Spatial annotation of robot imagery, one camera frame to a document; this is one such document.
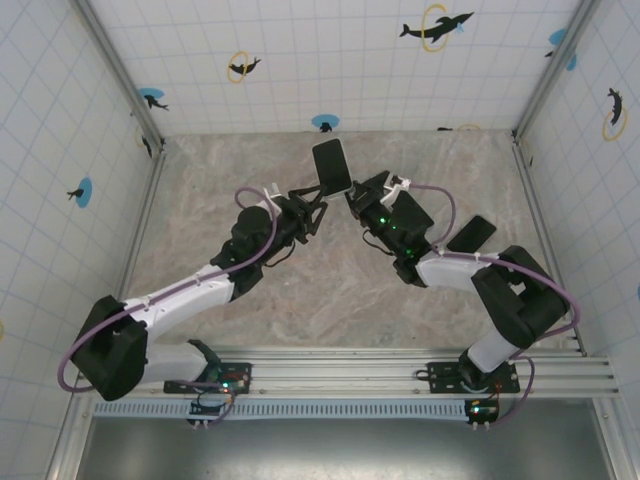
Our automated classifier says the small black electronics board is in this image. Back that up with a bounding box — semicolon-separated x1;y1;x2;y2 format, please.
463;398;500;431
187;399;227;431

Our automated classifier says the grey metal panel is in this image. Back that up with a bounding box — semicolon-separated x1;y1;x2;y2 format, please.
74;417;616;480

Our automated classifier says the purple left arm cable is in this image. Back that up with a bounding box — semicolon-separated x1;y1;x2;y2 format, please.
57;187;280;401

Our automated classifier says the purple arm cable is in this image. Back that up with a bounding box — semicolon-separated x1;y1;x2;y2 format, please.
409;180;584;426
57;187;280;401

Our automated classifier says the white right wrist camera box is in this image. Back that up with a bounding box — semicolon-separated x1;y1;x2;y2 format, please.
380;173;415;207

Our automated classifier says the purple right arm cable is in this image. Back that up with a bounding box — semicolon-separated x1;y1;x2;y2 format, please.
409;180;584;426

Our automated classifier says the aluminium side rail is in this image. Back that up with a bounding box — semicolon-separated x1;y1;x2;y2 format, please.
102;144;169;357
512;137;587;357

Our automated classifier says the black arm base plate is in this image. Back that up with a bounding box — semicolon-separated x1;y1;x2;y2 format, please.
428;360;521;396
163;361;253;396

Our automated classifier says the aluminium rail beam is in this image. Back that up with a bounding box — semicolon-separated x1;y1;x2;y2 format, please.
73;348;620;400

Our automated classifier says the white slotted cable duct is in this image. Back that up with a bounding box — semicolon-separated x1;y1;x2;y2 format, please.
92;398;474;420

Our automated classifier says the aluminium corner post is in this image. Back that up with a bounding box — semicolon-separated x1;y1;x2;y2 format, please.
69;0;169;151
510;0;610;141

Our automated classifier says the aluminium frame leg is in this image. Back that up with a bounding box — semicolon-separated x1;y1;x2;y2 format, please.
47;397;96;480
593;397;629;480

